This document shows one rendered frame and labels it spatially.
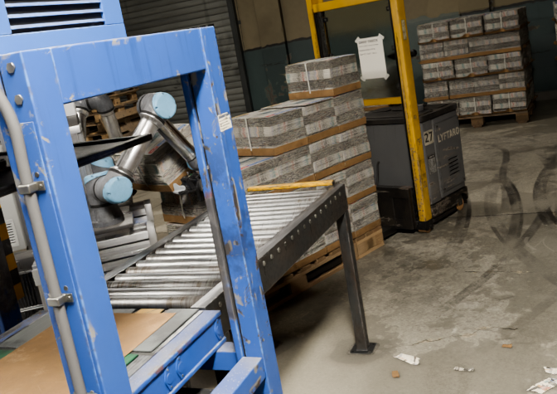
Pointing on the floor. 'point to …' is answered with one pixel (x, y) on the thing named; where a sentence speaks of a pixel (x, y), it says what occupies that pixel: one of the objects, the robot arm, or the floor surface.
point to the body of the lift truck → (385, 147)
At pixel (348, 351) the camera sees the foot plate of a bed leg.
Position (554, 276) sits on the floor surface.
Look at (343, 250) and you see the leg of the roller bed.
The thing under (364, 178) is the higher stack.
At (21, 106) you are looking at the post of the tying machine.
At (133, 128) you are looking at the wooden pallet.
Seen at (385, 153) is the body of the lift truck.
